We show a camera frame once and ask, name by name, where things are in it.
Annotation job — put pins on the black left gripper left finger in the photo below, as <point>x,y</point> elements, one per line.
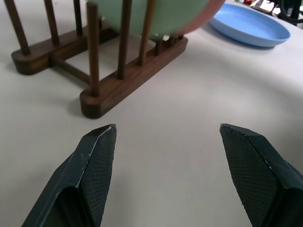
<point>90,175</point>

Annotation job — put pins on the blue plate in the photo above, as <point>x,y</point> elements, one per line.
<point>248,26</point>

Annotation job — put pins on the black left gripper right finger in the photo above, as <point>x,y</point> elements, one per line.
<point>255,175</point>

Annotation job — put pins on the green plate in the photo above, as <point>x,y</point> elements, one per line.
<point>163,16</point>

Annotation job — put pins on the dark wooden dish rack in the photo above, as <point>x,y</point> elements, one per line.
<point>123,78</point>

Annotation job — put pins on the pink plate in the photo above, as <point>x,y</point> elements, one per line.
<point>201,16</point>

